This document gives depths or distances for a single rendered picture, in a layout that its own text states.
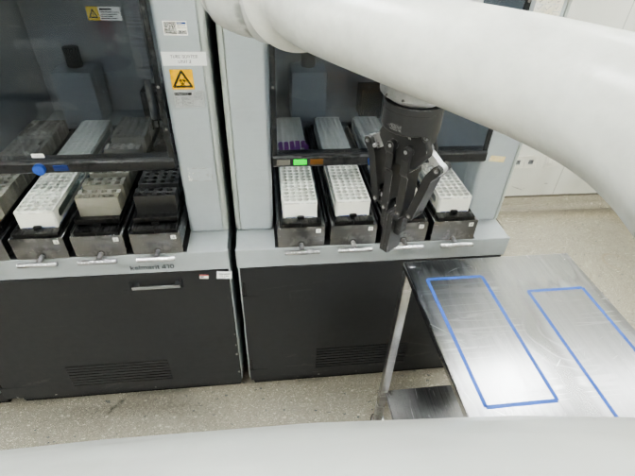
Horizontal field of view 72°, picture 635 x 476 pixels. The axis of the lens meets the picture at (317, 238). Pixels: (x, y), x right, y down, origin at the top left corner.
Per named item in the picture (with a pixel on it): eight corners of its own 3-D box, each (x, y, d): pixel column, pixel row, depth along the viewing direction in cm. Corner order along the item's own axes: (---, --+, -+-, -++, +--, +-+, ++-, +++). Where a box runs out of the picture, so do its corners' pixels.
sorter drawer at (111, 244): (130, 146, 175) (125, 126, 169) (166, 146, 176) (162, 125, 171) (71, 268, 118) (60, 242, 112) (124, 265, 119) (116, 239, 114)
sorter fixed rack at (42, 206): (59, 177, 142) (52, 160, 138) (92, 176, 143) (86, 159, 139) (21, 232, 118) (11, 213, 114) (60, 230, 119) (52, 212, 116)
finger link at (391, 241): (402, 206, 65) (405, 208, 64) (395, 243, 69) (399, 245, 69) (388, 213, 63) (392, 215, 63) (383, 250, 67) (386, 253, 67)
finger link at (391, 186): (395, 144, 56) (386, 139, 57) (383, 213, 63) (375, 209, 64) (414, 135, 58) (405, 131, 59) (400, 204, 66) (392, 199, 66)
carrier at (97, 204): (125, 211, 125) (119, 193, 121) (123, 214, 123) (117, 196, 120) (81, 212, 123) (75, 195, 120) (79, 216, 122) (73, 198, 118)
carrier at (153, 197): (180, 209, 127) (176, 191, 123) (179, 212, 125) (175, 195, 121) (138, 211, 125) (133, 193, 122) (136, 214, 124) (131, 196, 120)
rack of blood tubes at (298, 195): (278, 171, 149) (278, 154, 146) (307, 170, 151) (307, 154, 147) (283, 221, 126) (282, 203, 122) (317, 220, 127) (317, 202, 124)
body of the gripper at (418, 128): (368, 93, 54) (361, 161, 60) (425, 114, 49) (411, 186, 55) (406, 80, 58) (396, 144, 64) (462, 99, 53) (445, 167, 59)
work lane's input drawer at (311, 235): (270, 144, 181) (269, 123, 175) (303, 144, 182) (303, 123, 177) (278, 258, 124) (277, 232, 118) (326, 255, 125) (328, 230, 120)
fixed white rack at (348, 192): (322, 170, 151) (323, 153, 147) (351, 169, 152) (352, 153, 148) (334, 219, 128) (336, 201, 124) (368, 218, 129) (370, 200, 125)
